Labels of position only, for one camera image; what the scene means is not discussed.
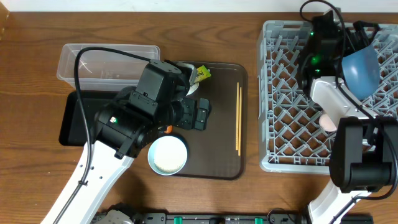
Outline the large blue bowl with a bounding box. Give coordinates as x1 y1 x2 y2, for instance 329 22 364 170
342 45 380 100

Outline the small light blue bowl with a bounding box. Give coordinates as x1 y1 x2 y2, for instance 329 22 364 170
147 136 188 175

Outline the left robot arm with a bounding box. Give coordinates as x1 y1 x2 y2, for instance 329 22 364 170
43 60 210 223

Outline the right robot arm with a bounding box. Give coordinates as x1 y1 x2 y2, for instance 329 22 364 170
296 7 397 223

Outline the grey dishwasher rack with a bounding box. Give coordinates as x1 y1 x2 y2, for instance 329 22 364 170
256 20 398 175

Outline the black waste tray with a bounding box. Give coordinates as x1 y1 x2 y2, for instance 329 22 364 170
58 91 118 146

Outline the orange carrot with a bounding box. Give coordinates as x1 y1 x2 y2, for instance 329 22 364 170
164 126 173 134

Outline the brown plastic tray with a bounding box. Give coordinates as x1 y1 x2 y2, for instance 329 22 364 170
172 62 248 180

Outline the yellow snack wrapper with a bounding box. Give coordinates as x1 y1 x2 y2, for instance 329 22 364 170
195 65 211 83

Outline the wooden chopstick right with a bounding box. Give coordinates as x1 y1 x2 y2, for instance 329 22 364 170
238 87 242 156

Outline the clear plastic bin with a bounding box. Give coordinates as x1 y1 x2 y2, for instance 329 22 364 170
57 44 160 91

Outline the pink cup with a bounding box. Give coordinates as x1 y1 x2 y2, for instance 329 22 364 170
319 113 337 132

